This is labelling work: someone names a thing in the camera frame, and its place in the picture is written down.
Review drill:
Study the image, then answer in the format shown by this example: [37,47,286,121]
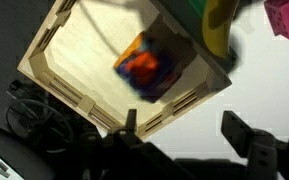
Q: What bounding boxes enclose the black chair base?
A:
[5,99,74,154]

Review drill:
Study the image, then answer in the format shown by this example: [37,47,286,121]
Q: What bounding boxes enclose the pink block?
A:
[264,0,289,39]

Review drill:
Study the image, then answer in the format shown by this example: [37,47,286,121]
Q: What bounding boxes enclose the yellow green banana toy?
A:
[202,0,240,59]

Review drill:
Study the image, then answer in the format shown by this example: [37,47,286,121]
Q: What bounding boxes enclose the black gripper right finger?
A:
[221,110,289,180]

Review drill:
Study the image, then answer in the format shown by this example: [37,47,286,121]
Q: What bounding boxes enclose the wooden tray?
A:
[18,0,231,139]

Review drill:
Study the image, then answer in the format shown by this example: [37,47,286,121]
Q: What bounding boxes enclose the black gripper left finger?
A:
[82,109,197,180]

